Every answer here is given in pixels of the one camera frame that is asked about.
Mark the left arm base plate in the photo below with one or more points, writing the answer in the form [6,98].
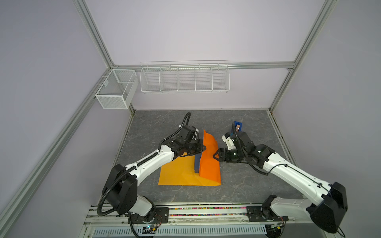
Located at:
[156,215]

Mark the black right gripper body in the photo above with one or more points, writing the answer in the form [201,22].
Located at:
[232,153]

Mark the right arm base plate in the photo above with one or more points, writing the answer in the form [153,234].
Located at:
[256,213]

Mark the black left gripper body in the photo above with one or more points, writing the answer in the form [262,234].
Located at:
[192,146]

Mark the blue tape dispenser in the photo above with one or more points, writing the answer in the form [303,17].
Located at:
[237,126]

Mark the white vented cable duct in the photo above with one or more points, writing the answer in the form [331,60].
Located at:
[179,231]

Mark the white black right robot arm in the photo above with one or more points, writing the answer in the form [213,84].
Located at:
[324,203]

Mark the aluminium front rail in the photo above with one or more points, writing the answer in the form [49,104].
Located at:
[196,214]

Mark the orange wrapping paper sheet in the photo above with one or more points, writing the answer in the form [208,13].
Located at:
[181,171]

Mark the white wire wall shelf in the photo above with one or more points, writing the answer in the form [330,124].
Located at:
[185,76]

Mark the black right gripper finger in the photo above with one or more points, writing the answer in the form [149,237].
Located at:
[227,161]
[216,155]

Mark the white mesh side basket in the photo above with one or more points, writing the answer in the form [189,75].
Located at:
[117,90]

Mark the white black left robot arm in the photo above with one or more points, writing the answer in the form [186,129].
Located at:
[120,192]

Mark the blue gift box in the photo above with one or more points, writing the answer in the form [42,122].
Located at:
[197,159]

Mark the aluminium corner frame post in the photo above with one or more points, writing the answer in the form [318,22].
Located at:
[85,14]

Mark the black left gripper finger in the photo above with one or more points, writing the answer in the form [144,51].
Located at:
[201,146]
[190,154]

